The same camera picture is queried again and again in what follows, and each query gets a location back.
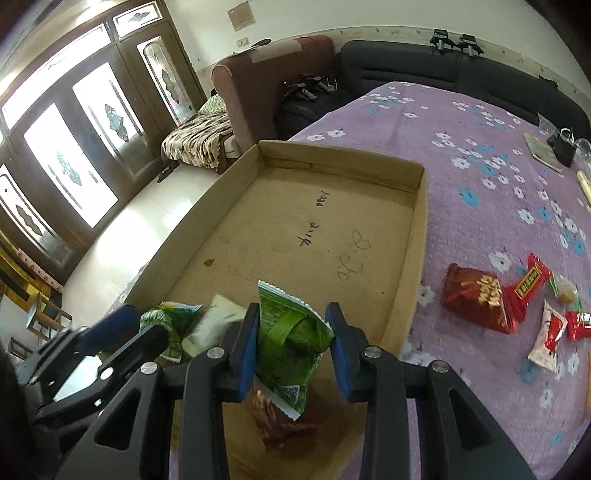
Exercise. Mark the olive booklet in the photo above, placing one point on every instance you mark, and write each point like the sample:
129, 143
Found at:
540, 150

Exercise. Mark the clear glass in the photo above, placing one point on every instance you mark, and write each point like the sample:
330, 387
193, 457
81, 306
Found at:
584, 150

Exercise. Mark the clear plastic bag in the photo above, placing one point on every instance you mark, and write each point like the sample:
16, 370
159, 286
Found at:
547, 123

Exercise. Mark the green pillow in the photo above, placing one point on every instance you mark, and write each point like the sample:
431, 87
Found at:
213, 105

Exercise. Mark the wall socket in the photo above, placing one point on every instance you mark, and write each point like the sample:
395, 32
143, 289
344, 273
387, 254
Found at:
243, 41

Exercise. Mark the brown armchair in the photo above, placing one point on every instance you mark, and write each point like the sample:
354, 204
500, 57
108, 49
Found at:
258, 92

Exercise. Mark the orange-red snack packet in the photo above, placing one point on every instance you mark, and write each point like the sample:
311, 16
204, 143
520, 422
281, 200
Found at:
277, 424

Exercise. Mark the beige wall plaque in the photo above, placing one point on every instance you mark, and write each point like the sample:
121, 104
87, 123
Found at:
242, 16

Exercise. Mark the shallow cardboard box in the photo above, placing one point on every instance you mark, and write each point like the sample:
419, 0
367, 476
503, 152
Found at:
300, 207

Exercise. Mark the wooden chair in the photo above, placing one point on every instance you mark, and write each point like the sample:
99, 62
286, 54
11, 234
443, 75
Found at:
46, 318

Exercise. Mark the dark slipper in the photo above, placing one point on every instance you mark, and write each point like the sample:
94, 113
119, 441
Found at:
165, 174

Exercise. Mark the small red snack packet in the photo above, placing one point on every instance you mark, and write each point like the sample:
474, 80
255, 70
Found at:
579, 323

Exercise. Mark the purple floral blanket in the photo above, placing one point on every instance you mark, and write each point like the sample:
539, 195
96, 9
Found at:
461, 207

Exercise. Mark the wooden glass door set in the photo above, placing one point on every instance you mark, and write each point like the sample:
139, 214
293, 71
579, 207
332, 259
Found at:
122, 99

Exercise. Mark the red candy bar wrapper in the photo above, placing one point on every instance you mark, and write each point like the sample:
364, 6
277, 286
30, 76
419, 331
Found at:
531, 279

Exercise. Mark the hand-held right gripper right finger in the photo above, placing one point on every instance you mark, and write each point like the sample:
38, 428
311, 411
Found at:
339, 360

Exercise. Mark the cream tube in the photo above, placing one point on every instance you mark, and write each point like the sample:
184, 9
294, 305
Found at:
585, 187

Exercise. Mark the brown patterned blanket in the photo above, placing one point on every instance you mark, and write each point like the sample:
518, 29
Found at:
194, 138

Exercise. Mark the black bag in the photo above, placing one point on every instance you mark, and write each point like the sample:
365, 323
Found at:
295, 115

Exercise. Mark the black cup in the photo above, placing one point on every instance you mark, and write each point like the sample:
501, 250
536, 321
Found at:
564, 150

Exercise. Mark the black sofa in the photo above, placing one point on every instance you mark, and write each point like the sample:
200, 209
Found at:
406, 64

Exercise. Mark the green snack packet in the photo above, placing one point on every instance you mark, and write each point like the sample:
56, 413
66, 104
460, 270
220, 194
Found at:
291, 337
168, 323

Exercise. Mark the white and red snack packet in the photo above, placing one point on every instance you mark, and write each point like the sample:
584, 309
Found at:
549, 337

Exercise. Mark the clear-wrapped brown candy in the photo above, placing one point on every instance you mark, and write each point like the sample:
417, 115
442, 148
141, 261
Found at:
567, 291

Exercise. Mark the black clamp device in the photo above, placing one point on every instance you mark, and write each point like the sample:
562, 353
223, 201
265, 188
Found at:
468, 45
441, 39

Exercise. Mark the large red snack bag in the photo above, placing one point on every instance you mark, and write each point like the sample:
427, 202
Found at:
475, 295

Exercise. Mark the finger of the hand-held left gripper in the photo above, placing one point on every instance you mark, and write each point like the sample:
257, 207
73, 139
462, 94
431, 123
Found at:
113, 325
134, 348

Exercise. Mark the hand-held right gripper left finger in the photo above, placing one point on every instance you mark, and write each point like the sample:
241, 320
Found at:
247, 350

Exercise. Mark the pile of black devices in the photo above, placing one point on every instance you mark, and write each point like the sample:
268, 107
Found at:
307, 87

